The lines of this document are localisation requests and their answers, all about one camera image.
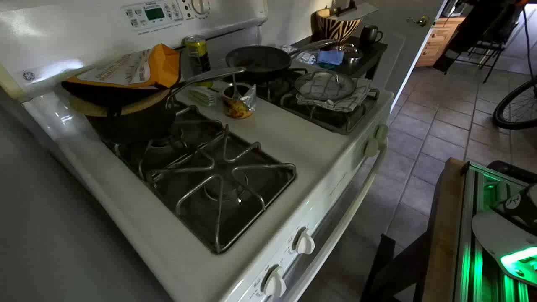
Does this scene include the white stove timer dial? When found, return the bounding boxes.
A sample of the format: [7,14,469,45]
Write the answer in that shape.
[190,0,215,16]

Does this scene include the zebra patterned bowl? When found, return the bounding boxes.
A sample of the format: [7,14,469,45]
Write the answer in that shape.
[311,4,366,43]

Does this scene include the round wire rack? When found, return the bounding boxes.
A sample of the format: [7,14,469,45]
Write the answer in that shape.
[296,68,359,102]

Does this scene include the white door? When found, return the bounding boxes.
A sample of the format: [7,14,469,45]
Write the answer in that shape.
[351,0,452,113]

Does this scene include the round wooden board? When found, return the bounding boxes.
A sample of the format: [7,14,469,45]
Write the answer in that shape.
[61,76,173,118]

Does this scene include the bicycle wheel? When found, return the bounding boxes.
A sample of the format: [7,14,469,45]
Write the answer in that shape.
[490,73,537,130]

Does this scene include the blue sponge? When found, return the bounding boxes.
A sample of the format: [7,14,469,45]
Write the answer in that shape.
[314,48,348,70]

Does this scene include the white stove knob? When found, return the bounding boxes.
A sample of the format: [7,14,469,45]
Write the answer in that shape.
[291,224,318,256]
[363,135,383,157]
[375,122,391,144]
[259,263,289,300]

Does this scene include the small white lid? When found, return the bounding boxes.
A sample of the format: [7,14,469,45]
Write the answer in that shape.
[182,81,220,108]

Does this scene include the black stand legs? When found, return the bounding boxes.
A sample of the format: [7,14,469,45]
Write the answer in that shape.
[359,232,433,302]

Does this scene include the black side table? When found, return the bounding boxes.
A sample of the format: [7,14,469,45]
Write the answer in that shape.
[291,34,390,80]

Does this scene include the tin can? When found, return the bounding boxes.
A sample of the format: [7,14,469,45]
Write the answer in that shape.
[222,81,259,120]

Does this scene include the white gas stove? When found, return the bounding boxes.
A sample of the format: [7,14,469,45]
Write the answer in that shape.
[0,0,396,302]

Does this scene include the wooden cabinet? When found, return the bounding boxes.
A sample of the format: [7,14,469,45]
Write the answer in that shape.
[417,14,472,70]

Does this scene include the white oven door handle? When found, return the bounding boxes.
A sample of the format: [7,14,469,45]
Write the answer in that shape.
[282,147,388,302]

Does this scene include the small metal bowl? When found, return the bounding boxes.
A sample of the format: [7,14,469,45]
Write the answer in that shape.
[329,40,366,68]

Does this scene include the aluminium frame rails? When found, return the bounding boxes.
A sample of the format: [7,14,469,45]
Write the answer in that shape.
[455,159,537,302]

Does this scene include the black chair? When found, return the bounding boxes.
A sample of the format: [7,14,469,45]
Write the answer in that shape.
[433,0,531,85]

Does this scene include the black mug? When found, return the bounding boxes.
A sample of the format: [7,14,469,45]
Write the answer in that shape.
[359,23,386,48]

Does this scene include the black frying pan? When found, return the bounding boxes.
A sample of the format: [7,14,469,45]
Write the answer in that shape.
[225,38,338,76]

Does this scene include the black pot with silver handle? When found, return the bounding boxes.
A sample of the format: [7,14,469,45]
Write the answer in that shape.
[89,65,249,147]

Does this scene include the black burner grate under foil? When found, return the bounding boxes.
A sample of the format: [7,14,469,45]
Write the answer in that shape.
[254,65,383,135]

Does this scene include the large black burner grate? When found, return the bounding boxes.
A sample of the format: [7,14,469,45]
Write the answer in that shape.
[91,102,299,254]

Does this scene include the wooden plank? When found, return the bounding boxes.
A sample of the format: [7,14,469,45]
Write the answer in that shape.
[422,157,469,302]

